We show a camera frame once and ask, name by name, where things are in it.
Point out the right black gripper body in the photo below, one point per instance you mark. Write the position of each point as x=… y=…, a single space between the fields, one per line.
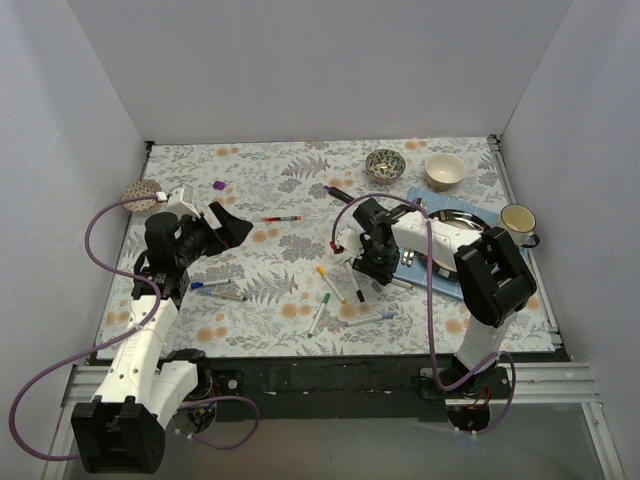
x=375 y=265

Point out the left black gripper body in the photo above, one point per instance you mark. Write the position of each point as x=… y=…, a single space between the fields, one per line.
x=214 y=232

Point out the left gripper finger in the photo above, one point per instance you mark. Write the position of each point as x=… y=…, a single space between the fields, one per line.
x=229 y=224
x=233 y=237

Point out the orange capped marker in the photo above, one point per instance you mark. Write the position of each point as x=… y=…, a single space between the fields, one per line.
x=402 y=284

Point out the red marker pen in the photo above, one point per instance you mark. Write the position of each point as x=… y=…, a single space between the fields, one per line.
x=281 y=218

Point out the yellow capped marker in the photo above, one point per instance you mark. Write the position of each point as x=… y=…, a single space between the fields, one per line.
x=323 y=273

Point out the green capped marker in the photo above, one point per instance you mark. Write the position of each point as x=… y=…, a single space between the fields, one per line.
x=318 y=314

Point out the purple black highlighter pen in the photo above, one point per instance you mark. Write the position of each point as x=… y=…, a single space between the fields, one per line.
x=338 y=194

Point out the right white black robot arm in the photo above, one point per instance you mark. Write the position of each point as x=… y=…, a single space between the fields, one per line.
x=495 y=281

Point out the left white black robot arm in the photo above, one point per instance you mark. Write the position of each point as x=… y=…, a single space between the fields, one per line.
x=122 y=428

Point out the black capped marker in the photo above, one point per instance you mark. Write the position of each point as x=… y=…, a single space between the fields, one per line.
x=350 y=272

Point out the blue checked cloth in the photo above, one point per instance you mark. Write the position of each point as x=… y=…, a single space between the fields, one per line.
x=417 y=273

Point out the blue capped marker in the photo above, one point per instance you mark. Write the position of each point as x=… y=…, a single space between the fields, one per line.
x=207 y=284

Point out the blue tipped uncapped marker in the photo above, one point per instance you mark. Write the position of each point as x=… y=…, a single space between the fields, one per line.
x=225 y=295

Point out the floral tablecloth mat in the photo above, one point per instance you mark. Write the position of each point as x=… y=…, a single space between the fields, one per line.
x=275 y=268

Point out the patterned bowl at left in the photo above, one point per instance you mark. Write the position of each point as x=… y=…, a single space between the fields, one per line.
x=137 y=196

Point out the dark rimmed dinner plate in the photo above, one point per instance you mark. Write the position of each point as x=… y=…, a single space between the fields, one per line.
x=450 y=217

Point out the floral dark patterned bowl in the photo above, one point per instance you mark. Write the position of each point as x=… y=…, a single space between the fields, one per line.
x=385 y=165

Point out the cream ceramic bowl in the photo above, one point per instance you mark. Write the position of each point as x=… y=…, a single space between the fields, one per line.
x=444 y=171

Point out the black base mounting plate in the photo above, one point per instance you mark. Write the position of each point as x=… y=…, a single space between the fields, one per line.
x=427 y=404

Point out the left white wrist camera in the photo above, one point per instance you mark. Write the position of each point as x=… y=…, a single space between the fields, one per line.
x=180 y=202

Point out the cream mug dark handle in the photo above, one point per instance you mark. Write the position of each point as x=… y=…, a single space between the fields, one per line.
x=519 y=222

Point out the aluminium frame rail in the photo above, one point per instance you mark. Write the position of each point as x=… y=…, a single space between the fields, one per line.
x=536 y=383

